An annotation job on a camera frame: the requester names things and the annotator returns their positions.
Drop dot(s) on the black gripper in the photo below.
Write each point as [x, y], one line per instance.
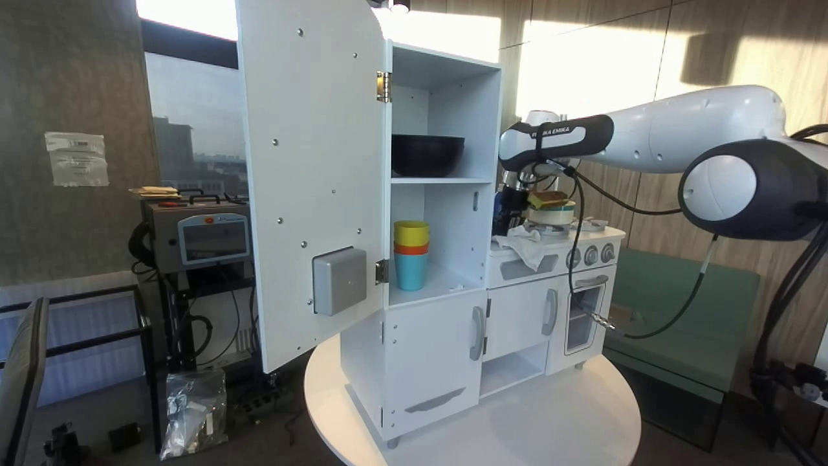
[517, 202]

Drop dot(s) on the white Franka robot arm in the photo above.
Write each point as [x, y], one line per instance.
[674, 131]

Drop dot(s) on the white toy pot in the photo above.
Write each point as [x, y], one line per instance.
[560, 221]

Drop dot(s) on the black bowl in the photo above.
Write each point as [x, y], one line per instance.
[427, 156]

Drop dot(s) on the yellow plastic cup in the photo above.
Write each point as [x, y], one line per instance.
[411, 234]

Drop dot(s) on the orange plastic cup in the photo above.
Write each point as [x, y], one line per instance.
[411, 250]

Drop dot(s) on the blue plastic cup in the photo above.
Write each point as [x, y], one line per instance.
[411, 273]

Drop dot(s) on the white toy kitchen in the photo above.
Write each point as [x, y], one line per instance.
[429, 362]

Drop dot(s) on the white toy fridge door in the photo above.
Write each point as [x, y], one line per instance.
[301, 172]

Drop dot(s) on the green bench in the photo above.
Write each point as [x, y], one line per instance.
[698, 345]

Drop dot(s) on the round white table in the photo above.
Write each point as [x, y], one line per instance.
[534, 440]

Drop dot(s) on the grey machine with screen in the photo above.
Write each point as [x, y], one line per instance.
[196, 235]

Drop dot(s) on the black floor equipment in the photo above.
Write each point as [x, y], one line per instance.
[806, 384]

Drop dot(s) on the tan flat box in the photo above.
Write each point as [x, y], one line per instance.
[156, 191]

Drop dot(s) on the black equipment cart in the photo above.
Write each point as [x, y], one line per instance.
[177, 327]

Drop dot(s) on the clear plastic bag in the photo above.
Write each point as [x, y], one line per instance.
[191, 409]

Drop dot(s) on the paper sign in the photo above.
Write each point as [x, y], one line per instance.
[77, 158]

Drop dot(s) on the small black floor device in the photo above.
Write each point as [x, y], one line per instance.
[124, 433]
[63, 442]

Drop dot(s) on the yellow wrist camera box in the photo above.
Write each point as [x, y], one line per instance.
[552, 200]

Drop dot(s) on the white wall radiator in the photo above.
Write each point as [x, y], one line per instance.
[86, 338]

